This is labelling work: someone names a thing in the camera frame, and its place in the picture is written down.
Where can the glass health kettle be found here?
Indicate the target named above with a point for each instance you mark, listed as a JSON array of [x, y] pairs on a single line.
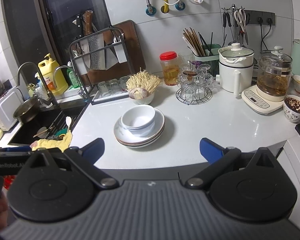
[[273, 79]]

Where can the wire glass holder with glasses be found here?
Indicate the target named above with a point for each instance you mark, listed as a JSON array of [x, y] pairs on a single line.
[[195, 83]]

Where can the white ceramic bowl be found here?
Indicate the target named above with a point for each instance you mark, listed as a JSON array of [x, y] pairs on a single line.
[[138, 117]]

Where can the translucent plastic bowl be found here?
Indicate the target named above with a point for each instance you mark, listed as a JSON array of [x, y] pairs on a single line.
[[136, 128], [140, 132]]

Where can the black steel scrubber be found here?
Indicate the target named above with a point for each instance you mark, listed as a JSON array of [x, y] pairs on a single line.
[[56, 137]]

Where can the green detergent bottle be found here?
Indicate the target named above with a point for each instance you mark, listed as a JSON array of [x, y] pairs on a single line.
[[71, 75]]

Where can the cleaver knife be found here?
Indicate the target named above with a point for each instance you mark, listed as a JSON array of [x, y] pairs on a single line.
[[96, 60]]

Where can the bowl with enoki and onion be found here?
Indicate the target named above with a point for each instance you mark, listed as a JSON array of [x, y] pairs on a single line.
[[142, 86]]

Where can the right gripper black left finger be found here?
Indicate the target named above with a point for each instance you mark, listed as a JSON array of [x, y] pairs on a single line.
[[83, 159]]

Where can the white electric cooking pot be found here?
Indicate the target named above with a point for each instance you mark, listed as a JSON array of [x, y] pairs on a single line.
[[235, 68]]

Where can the green chopstick holder with chopsticks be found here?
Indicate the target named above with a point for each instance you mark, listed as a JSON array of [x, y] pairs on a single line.
[[201, 50]]

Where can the black wall socket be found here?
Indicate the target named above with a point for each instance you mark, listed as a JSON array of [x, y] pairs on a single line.
[[254, 17]]

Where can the black dish rack with tray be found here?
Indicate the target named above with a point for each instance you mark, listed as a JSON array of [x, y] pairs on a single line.
[[118, 64]]

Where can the chrome faucet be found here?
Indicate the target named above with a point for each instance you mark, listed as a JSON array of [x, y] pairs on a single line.
[[46, 97]]

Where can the dark metal pot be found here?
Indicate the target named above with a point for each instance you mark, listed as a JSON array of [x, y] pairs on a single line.
[[28, 110]]

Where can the yellow dish soap bottle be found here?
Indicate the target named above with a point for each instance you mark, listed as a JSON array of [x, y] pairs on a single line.
[[54, 78]]

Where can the red lid plastic jar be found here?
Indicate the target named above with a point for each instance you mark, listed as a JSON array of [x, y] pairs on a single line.
[[170, 67]]

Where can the hanging utensil rack with scissors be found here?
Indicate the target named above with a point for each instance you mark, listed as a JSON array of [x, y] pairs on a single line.
[[236, 20]]

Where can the yellow cleaning cloth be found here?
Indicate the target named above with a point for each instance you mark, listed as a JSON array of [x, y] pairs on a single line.
[[48, 144]]

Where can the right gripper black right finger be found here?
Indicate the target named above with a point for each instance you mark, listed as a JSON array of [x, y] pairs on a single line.
[[220, 160]]

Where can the black sink drying rack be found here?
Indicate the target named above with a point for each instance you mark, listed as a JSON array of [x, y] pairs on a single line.
[[58, 124]]

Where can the patterned bowl with spices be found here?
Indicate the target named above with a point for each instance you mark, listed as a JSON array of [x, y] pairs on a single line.
[[291, 108]]

